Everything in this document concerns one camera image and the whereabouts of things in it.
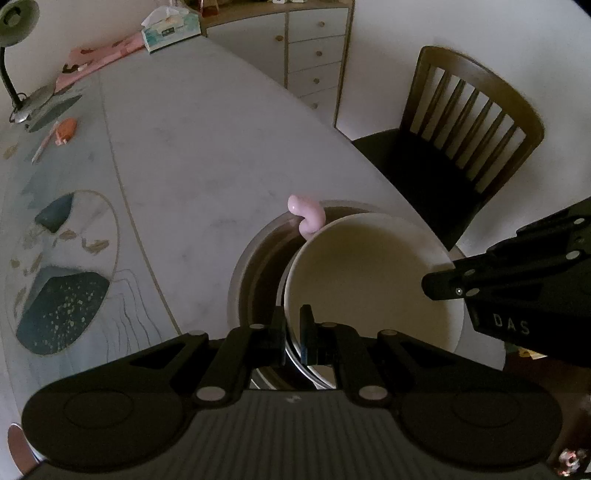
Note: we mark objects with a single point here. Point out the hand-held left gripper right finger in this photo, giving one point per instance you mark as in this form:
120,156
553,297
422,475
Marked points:
309,339

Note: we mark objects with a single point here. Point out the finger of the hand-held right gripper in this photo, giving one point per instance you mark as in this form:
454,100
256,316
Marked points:
508,272

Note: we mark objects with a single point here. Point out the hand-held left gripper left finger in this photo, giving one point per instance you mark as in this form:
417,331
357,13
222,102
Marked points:
258,344

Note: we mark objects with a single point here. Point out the stainless steel bowl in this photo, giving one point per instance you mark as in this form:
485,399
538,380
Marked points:
258,277

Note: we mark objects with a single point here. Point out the white ceramic bowl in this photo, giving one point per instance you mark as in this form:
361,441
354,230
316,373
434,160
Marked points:
369,277

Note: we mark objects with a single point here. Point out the dark wooden slatted chair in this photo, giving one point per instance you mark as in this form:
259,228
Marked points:
438,157

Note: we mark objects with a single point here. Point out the pink patterned object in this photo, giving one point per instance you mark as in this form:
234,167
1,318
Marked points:
571,461

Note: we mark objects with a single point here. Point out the printed table runner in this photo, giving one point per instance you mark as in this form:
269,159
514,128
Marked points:
87,161

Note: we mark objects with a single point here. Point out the small orange object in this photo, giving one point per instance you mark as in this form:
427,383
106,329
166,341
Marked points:
66,130

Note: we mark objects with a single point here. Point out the white drawer cabinet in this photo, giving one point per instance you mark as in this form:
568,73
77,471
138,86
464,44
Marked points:
309,50

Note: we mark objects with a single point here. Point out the white pen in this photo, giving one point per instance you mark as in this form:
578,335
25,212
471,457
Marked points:
44,144

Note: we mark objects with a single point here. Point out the tissue box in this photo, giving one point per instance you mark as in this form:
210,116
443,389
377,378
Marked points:
171,30

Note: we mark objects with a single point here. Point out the pink cloth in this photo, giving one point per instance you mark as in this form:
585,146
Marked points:
99,55

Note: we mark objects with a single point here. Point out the grey gooseneck desk lamp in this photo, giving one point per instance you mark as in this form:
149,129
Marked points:
27,104

